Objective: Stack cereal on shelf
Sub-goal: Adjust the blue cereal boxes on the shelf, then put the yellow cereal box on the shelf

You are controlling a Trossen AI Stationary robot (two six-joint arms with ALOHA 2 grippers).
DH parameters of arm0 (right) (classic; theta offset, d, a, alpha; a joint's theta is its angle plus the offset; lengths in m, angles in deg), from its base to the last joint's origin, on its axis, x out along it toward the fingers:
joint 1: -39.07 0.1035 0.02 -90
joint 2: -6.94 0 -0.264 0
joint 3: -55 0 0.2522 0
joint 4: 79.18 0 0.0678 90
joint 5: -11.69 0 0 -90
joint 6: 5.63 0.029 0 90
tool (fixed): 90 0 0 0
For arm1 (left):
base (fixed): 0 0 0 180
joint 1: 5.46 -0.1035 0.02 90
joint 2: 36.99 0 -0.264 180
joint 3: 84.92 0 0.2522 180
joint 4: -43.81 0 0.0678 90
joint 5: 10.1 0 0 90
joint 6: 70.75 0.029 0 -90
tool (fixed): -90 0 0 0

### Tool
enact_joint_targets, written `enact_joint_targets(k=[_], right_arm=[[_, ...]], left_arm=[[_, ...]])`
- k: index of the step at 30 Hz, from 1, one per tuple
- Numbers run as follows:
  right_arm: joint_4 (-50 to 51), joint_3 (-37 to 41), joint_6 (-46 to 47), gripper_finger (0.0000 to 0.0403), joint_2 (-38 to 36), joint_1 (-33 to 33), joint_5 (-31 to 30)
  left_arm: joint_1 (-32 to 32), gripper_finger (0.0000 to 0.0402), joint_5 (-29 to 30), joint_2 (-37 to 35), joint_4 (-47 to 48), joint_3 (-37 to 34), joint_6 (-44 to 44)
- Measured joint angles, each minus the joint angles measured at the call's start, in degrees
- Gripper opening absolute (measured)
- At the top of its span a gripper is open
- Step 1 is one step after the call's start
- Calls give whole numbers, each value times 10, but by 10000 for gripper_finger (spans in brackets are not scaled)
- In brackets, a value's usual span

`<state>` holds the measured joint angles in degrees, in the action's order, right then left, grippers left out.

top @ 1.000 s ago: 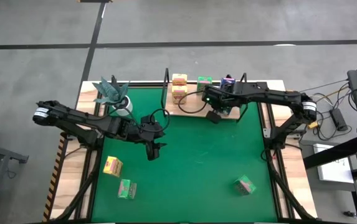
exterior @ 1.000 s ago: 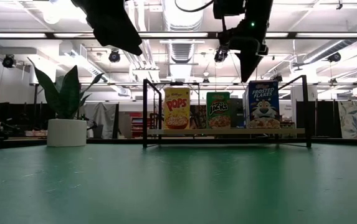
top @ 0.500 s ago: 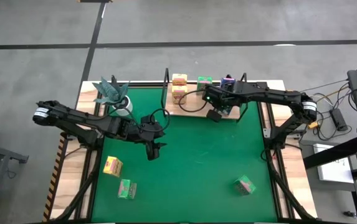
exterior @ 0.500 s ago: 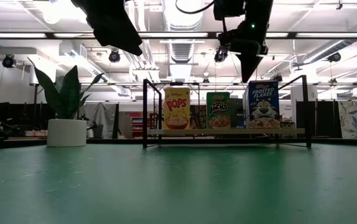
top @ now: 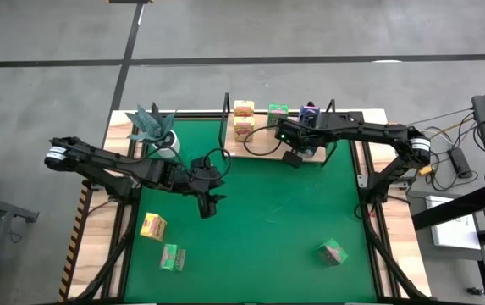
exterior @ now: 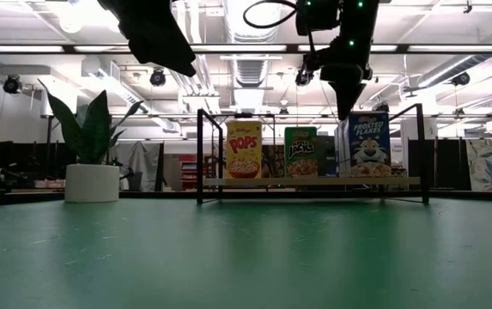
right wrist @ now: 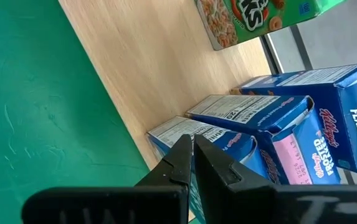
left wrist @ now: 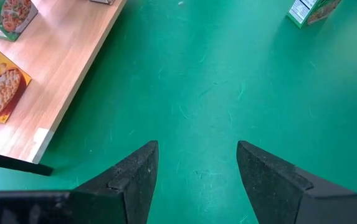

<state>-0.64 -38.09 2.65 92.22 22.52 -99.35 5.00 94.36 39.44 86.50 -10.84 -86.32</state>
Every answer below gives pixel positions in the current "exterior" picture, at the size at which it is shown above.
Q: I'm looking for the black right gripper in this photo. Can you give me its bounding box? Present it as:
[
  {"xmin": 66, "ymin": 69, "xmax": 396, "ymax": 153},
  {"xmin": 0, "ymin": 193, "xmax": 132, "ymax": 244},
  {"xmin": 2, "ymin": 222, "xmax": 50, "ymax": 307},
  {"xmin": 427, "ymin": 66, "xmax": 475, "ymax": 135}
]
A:
[{"xmin": 295, "ymin": 0, "xmax": 380, "ymax": 121}]

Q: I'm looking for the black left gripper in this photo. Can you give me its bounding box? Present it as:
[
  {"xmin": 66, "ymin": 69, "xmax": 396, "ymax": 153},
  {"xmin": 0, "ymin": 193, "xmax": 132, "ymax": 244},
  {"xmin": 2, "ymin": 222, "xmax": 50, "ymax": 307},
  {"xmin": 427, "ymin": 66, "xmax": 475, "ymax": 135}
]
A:
[{"xmin": 97, "ymin": 0, "xmax": 197, "ymax": 79}]

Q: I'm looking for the blue Frosted Flakes cereal box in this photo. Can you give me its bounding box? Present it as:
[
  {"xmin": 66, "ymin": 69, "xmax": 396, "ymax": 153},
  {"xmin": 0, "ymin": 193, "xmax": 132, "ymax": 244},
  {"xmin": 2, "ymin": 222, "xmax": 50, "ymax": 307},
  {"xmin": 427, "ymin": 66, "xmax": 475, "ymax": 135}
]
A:
[{"xmin": 337, "ymin": 111, "xmax": 392, "ymax": 179}]

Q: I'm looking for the green Apple Jacks cereal box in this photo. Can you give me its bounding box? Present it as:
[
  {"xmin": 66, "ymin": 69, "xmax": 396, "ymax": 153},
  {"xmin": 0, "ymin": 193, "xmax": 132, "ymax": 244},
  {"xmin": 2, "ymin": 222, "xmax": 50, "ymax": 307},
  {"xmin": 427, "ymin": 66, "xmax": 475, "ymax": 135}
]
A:
[{"xmin": 283, "ymin": 125, "xmax": 319, "ymax": 179}]

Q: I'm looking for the yellow Corn Pops cereal box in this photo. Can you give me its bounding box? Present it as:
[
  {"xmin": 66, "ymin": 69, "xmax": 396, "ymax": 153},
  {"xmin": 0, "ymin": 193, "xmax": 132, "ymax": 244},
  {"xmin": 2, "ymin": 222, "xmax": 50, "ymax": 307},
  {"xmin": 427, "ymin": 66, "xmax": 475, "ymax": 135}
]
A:
[{"xmin": 226, "ymin": 119, "xmax": 264, "ymax": 179}]

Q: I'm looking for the black ceiling spotlight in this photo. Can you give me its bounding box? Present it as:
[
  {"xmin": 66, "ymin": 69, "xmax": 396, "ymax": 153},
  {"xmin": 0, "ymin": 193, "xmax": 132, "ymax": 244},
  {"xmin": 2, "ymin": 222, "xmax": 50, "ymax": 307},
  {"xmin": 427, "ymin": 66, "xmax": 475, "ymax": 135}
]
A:
[
  {"xmin": 149, "ymin": 68, "xmax": 167, "ymax": 88},
  {"xmin": 295, "ymin": 64, "xmax": 315, "ymax": 88},
  {"xmin": 450, "ymin": 71, "xmax": 471, "ymax": 87},
  {"xmin": 3, "ymin": 75, "xmax": 23, "ymax": 94}
]

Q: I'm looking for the grey covered cabinet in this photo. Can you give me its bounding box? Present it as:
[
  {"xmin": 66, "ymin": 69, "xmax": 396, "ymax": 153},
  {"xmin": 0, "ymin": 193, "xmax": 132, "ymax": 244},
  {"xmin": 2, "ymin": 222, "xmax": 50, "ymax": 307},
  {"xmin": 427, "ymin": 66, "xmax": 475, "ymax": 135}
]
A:
[{"xmin": 114, "ymin": 140, "xmax": 165, "ymax": 192}]

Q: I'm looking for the black partition panel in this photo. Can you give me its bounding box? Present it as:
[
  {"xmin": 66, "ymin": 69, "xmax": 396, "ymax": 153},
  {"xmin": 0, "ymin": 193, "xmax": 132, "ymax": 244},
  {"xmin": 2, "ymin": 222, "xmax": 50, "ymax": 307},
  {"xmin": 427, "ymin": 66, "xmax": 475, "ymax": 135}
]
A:
[{"xmin": 407, "ymin": 137, "xmax": 472, "ymax": 191}]

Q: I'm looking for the red tool cabinet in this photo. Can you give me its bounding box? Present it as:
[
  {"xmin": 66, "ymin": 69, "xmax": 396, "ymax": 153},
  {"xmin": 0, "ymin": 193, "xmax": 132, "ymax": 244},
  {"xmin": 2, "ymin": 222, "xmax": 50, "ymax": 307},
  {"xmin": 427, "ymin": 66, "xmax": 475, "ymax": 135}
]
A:
[{"xmin": 179, "ymin": 154, "xmax": 199, "ymax": 190}]

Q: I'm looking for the potted snake plant white pot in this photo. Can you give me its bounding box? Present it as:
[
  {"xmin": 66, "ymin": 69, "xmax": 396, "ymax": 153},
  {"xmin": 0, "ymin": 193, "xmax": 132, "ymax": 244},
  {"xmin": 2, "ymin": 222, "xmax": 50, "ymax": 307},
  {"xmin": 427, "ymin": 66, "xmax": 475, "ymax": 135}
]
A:
[{"xmin": 37, "ymin": 78, "xmax": 144, "ymax": 203}]

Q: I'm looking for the green table mat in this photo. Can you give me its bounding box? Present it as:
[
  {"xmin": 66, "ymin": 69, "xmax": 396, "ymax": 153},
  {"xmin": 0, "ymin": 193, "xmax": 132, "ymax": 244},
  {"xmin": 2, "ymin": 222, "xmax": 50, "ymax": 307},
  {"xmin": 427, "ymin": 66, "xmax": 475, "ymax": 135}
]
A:
[{"xmin": 0, "ymin": 197, "xmax": 492, "ymax": 309}]

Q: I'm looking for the black looped cable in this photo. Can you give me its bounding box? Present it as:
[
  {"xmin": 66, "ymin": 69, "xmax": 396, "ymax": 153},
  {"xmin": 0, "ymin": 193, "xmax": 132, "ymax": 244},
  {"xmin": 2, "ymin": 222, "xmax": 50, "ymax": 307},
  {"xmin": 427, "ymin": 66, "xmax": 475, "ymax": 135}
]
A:
[{"xmin": 242, "ymin": 0, "xmax": 311, "ymax": 30}]

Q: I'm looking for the ceiling ventilation duct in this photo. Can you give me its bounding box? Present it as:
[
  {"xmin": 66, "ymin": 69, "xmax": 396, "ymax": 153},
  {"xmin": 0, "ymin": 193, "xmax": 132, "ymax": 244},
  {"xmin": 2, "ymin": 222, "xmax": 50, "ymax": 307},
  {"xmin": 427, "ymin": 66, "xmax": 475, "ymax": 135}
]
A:
[{"xmin": 223, "ymin": 0, "xmax": 272, "ymax": 112}]

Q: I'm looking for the wooden shelf black metal frame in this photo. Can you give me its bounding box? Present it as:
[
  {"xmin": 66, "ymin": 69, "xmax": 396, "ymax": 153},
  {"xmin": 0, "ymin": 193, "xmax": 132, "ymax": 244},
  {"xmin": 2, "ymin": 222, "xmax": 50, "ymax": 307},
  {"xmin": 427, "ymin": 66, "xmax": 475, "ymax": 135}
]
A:
[{"xmin": 196, "ymin": 102, "xmax": 430, "ymax": 206}]

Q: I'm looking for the black metal table frame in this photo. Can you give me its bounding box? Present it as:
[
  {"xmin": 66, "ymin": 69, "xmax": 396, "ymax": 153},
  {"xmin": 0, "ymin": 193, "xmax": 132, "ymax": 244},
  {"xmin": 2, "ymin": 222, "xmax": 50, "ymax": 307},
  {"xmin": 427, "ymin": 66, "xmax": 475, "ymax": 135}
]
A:
[{"xmin": 0, "ymin": 188, "xmax": 492, "ymax": 208}]

